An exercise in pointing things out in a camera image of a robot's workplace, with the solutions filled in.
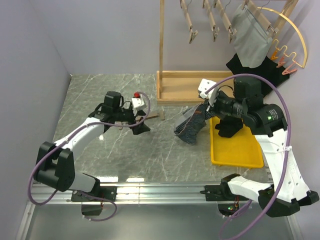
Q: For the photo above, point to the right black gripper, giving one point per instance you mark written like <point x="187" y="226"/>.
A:
<point x="214" y="108"/>

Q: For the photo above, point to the wooden clip hanger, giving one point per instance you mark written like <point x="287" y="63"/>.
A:
<point x="192" y="33"/>
<point x="259" y="16"/>
<point x="214" y="28"/>
<point x="226" y="22"/>
<point x="155" y="114"/>

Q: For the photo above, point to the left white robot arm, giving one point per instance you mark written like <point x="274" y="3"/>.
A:
<point x="55" y="163"/>

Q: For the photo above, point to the striped navy underwear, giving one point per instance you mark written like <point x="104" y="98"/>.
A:
<point x="191" y="122"/>

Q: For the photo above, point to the gold semicircle clip hanger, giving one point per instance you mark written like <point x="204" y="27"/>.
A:
<point x="302" y="40"/>

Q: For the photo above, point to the black underwear in tray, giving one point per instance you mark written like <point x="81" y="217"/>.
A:
<point x="227" y="128"/>

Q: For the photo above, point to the black hanging underwear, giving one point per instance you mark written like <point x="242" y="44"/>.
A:
<point x="268" y="70"/>

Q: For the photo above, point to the wooden drying rack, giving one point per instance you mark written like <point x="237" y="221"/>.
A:
<point x="180" y="87"/>

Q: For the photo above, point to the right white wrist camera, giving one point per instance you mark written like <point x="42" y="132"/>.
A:
<point x="207" y="91"/>

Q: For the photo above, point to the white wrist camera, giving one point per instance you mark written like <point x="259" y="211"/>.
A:
<point x="207" y="91"/>
<point x="138" y="102"/>

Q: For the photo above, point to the orange clothespin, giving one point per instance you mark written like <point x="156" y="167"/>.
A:
<point x="274" y="55"/>

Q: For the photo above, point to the pink clothespin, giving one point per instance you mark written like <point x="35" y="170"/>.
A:
<point x="290" y="69"/>
<point x="281" y="62"/>

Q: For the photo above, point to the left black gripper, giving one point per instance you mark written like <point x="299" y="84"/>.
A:
<point x="140" y="128"/>

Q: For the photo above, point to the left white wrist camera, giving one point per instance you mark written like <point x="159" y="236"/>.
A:
<point x="138" y="102"/>

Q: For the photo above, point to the yellow plastic tray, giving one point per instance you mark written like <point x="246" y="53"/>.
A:
<point x="241" y="150"/>

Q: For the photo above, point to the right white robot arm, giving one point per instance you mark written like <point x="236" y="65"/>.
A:
<point x="269" y="126"/>

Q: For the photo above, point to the aluminium mounting rail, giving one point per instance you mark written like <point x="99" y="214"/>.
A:
<point x="141" y="193"/>

